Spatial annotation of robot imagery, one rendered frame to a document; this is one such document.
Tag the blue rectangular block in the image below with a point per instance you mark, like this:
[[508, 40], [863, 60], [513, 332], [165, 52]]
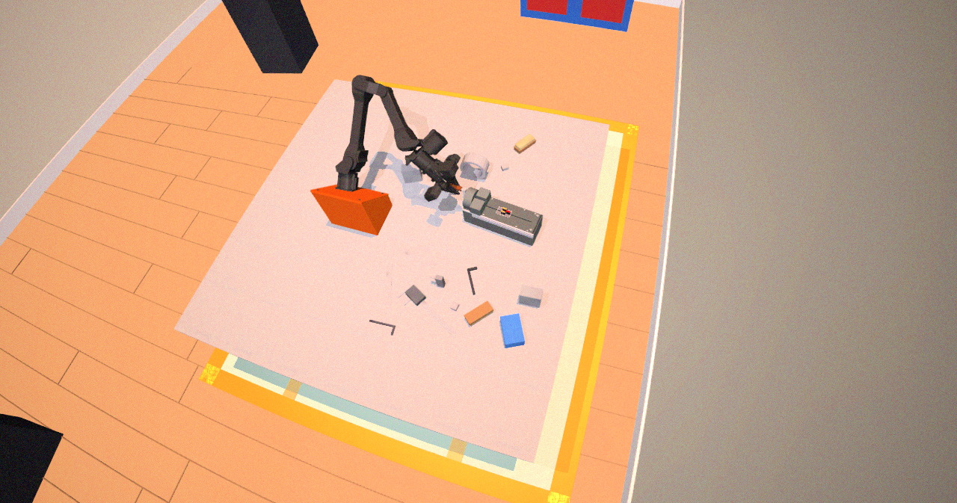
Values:
[[512, 330]]

